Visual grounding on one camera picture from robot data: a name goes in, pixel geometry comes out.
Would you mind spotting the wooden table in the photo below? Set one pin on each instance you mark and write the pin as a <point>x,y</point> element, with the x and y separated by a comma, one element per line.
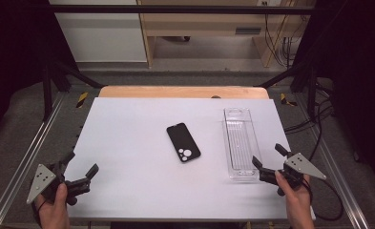
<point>162,92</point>

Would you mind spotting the clear plastic tray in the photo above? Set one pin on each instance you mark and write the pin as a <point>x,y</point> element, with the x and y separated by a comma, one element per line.
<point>240,143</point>

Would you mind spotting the black curtain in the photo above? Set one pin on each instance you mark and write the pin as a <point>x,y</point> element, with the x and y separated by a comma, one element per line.
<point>360,79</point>
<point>13,57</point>

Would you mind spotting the black horizontal frame bar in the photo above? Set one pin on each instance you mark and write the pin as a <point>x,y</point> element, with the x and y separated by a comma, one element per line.
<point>182,9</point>

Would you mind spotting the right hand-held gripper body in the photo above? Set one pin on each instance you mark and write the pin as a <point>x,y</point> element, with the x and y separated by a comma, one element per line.
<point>302,165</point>

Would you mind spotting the black metal stand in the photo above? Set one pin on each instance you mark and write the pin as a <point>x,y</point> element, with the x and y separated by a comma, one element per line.
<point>311,92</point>
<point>47,92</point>

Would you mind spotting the white table sheet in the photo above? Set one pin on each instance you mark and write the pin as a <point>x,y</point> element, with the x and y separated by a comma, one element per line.
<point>137,191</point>

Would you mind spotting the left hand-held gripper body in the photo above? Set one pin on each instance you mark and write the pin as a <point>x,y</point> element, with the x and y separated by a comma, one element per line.
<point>41,182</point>

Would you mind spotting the yellow black tape marker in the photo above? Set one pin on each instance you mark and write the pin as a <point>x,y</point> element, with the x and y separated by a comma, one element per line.
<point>283,99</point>
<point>82,99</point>

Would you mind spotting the aluminium rail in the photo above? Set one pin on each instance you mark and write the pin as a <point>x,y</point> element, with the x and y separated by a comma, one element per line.
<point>26,152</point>
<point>337,178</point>

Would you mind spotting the person's left hand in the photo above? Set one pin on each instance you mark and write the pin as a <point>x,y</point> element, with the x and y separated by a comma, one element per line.
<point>54,211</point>

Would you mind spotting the white cabinet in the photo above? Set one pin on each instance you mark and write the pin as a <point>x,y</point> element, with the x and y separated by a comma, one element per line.
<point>102,41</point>

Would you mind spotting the light wooden desk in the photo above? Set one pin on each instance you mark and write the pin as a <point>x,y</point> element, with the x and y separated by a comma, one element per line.
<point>201,24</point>

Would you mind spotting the person's right hand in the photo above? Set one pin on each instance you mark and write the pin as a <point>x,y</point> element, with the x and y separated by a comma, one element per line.
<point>298,203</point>

